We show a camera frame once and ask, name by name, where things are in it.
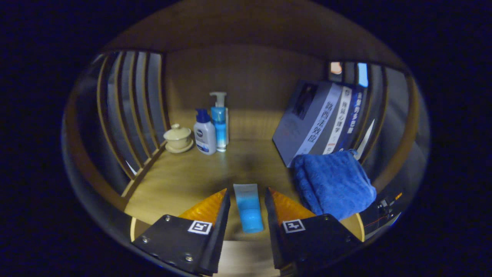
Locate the blue pump bottle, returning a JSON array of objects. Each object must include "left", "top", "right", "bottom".
[{"left": 209, "top": 92, "right": 230, "bottom": 152}]

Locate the wooden cabinet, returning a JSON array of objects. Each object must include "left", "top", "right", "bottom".
[{"left": 63, "top": 0, "right": 423, "bottom": 247}]

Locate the white spine book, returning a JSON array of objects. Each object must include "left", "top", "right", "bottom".
[{"left": 322, "top": 85, "right": 353, "bottom": 155}]

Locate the blue and white tube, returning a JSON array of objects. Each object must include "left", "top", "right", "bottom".
[{"left": 233, "top": 183, "right": 264, "bottom": 234}]

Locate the blue folded towel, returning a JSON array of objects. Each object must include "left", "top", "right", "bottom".
[{"left": 291, "top": 150, "right": 377, "bottom": 221}]

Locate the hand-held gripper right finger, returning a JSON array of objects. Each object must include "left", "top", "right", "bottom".
[{"left": 264, "top": 187, "right": 364, "bottom": 270}]

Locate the wooden countertop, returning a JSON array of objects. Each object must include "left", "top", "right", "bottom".
[{"left": 124, "top": 138, "right": 366, "bottom": 243}]

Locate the grey book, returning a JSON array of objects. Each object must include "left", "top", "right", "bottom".
[{"left": 272, "top": 80, "right": 342, "bottom": 168}]

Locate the white bottle with blue cap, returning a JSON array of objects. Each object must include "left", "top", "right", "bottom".
[{"left": 193, "top": 109, "right": 217, "bottom": 155}]

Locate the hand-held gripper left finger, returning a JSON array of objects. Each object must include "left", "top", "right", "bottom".
[{"left": 131, "top": 188, "right": 231, "bottom": 276}]

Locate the beige lidded teacup with saucer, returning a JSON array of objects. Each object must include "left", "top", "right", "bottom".
[{"left": 163, "top": 123, "right": 194, "bottom": 154}]

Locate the black device with red wires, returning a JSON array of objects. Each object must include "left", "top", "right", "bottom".
[{"left": 375, "top": 192, "right": 404, "bottom": 227}]

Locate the dark blue book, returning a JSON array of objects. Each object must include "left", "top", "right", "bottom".
[{"left": 338, "top": 87, "right": 367, "bottom": 152}]

